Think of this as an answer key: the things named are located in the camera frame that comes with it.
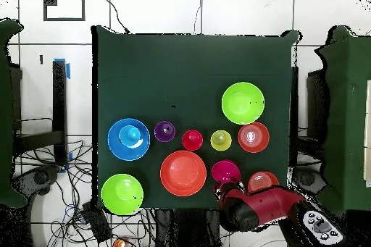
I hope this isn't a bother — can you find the pink bowl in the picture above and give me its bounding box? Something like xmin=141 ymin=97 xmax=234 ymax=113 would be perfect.
xmin=210 ymin=159 xmax=242 ymax=185

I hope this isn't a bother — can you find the large orange bowl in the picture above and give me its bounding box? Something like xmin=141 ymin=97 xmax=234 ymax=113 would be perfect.
xmin=159 ymin=150 xmax=208 ymax=198

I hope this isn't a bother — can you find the green bowl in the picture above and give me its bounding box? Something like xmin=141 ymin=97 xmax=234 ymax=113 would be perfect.
xmin=100 ymin=173 xmax=145 ymax=217
xmin=221 ymin=81 xmax=265 ymax=125

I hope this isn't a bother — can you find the blue cup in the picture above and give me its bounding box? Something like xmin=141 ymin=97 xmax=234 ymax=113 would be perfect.
xmin=119 ymin=125 xmax=142 ymax=147

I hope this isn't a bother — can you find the small orange bowl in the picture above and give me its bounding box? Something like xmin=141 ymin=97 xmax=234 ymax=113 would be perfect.
xmin=238 ymin=121 xmax=270 ymax=154
xmin=247 ymin=170 xmax=280 ymax=193

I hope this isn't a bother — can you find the yellow cup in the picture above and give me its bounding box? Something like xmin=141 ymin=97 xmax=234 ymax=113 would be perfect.
xmin=209 ymin=130 xmax=233 ymax=151

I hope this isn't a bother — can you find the red cup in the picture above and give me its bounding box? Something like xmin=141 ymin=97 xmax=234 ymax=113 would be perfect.
xmin=181 ymin=129 xmax=204 ymax=151

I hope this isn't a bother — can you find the gray chair base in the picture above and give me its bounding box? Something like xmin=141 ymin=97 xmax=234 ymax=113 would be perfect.
xmin=291 ymin=167 xmax=327 ymax=197

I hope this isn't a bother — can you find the purple cup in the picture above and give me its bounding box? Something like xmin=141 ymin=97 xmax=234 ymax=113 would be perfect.
xmin=154 ymin=120 xmax=177 ymax=143

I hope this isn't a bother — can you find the blue bowl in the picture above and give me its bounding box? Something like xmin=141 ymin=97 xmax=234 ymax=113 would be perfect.
xmin=107 ymin=117 xmax=151 ymax=162

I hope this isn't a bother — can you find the dark green table cloth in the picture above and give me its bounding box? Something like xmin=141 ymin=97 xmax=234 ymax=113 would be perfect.
xmin=91 ymin=25 xmax=299 ymax=212

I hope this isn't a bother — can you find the green covered side table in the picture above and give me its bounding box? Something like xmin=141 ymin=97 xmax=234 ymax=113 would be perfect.
xmin=314 ymin=25 xmax=371 ymax=217
xmin=0 ymin=17 xmax=28 ymax=209

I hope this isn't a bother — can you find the black power box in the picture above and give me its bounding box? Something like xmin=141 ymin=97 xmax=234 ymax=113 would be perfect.
xmin=80 ymin=201 xmax=113 ymax=244

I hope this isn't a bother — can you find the black chair base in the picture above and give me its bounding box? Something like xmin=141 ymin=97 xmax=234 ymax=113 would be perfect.
xmin=11 ymin=164 xmax=62 ymax=197

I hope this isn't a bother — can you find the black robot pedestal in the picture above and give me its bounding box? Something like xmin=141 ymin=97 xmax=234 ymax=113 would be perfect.
xmin=154 ymin=208 xmax=222 ymax=247

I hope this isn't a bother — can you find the bundle of floor cables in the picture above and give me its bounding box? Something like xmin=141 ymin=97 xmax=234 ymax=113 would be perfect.
xmin=14 ymin=139 xmax=157 ymax=247

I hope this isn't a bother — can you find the thin floor cable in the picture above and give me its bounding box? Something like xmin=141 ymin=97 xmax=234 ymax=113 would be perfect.
xmin=193 ymin=0 xmax=203 ymax=35

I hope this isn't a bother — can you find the black stool frame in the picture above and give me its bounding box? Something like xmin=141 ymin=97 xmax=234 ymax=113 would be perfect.
xmin=11 ymin=59 xmax=69 ymax=167

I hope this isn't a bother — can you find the black floor cable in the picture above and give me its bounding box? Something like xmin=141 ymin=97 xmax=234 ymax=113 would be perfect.
xmin=101 ymin=0 xmax=130 ymax=34

